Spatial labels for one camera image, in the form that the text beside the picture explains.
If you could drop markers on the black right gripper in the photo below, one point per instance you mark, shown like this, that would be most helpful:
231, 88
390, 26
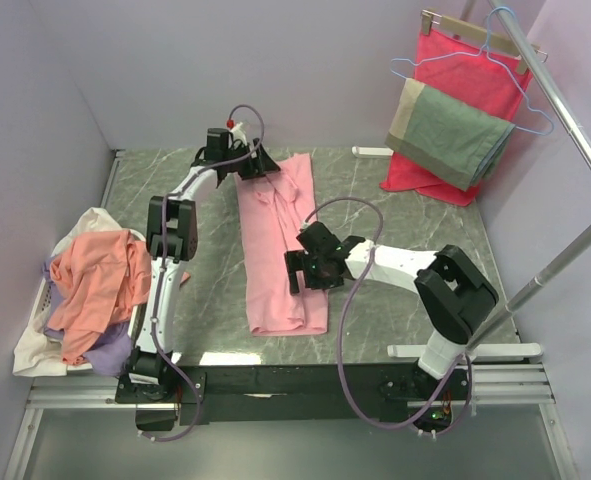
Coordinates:
300, 259

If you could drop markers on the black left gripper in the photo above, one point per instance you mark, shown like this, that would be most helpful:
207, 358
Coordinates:
263, 165

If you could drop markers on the pink t-shirt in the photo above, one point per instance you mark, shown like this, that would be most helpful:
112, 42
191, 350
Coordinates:
272, 209

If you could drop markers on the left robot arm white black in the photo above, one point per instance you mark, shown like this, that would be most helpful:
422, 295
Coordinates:
172, 240

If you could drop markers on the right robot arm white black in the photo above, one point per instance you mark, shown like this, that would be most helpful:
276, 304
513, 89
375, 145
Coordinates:
457, 297

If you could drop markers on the white rack foot rear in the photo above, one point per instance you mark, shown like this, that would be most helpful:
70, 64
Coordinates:
371, 152

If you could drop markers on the white rack foot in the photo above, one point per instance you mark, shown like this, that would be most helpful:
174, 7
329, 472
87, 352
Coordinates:
371, 152
483, 353

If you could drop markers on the salmon orange t-shirt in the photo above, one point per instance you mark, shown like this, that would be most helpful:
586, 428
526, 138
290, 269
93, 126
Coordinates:
102, 277

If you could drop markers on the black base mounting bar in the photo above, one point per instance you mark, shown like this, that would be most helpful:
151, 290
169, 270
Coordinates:
386, 392

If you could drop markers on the green beige folded cloth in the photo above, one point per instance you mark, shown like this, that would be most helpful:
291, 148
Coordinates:
452, 140

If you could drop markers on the lavender purple t-shirt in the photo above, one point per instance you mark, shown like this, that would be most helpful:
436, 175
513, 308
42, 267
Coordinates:
111, 350

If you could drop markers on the white rack foot front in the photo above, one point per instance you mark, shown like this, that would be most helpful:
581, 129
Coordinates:
483, 353

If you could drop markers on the white laundry basket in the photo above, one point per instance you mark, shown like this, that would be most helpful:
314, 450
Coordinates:
42, 304

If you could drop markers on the red mesh laundry bag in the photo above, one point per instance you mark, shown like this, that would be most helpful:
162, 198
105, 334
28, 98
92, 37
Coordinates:
454, 67

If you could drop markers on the white cream t-shirt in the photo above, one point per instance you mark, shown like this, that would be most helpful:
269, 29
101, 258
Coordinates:
35, 354

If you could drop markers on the wooden clip hanger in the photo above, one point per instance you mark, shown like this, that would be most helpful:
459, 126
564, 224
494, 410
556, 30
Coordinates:
471, 32

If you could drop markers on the silver clothes rack pole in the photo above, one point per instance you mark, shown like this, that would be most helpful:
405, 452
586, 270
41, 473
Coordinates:
582, 142

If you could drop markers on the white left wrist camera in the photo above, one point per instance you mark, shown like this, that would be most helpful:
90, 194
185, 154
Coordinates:
236, 130

